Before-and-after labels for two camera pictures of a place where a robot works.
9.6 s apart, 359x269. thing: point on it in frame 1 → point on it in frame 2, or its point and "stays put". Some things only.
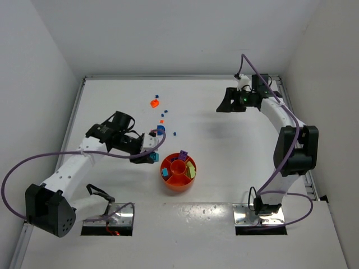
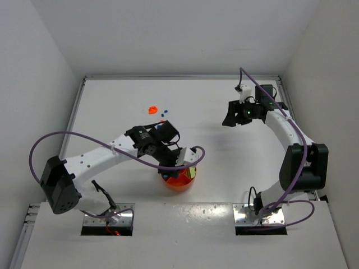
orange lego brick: x=155 y=103 → x=152 y=110
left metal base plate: x=122 y=217 stays put
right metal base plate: x=244 y=216 stays put
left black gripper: x=139 y=158 → x=170 y=161
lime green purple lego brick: x=192 y=171 stays put
